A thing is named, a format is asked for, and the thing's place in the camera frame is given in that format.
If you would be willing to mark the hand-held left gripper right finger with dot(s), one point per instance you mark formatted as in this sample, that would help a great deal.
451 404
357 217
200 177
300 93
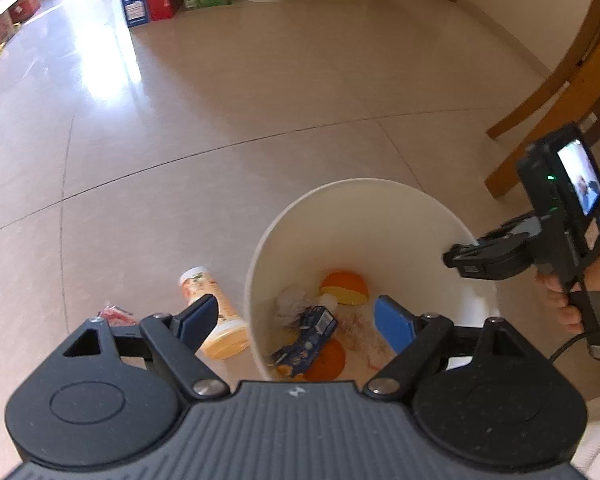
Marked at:
392 322

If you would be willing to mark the white plastic bin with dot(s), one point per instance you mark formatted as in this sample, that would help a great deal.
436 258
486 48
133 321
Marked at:
380 230

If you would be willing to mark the red printed cardboard box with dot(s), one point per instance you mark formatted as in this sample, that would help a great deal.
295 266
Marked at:
26 4

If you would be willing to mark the orange peel piece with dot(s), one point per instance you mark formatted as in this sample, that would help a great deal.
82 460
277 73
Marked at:
330 358

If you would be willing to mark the white crumpled tissue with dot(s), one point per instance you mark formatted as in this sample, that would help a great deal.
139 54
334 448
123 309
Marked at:
292 302

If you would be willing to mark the blue snack wrapper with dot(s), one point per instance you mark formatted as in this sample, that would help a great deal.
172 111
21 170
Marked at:
305 345

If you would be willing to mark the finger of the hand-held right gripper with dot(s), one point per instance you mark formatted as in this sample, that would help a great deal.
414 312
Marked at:
485 257

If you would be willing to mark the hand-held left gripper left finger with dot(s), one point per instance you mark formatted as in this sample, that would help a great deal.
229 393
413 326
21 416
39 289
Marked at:
200 317

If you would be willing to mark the plastic bottle with orange label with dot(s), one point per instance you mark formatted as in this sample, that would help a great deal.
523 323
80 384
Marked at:
230 334

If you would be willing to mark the orange peel half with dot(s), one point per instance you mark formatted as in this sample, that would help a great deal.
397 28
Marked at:
344 286

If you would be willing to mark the red wrapper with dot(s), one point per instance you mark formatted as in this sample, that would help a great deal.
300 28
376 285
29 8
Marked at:
114 315

